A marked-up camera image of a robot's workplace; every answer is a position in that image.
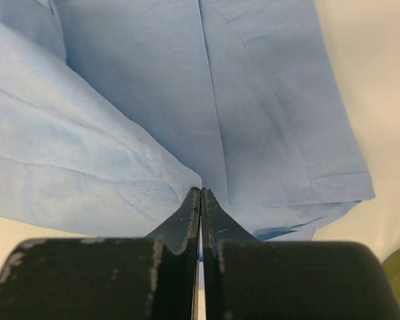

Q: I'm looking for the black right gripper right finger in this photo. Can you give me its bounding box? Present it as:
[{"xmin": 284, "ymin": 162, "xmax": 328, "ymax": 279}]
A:
[{"xmin": 201, "ymin": 188, "xmax": 257, "ymax": 319}]

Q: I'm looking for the light blue long sleeve shirt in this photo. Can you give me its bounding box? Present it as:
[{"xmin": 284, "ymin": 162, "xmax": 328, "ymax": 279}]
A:
[{"xmin": 0, "ymin": 1, "xmax": 375, "ymax": 240}]

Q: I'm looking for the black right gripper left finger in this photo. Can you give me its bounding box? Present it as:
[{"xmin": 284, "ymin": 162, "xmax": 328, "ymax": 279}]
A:
[{"xmin": 147, "ymin": 187, "xmax": 200, "ymax": 319}]

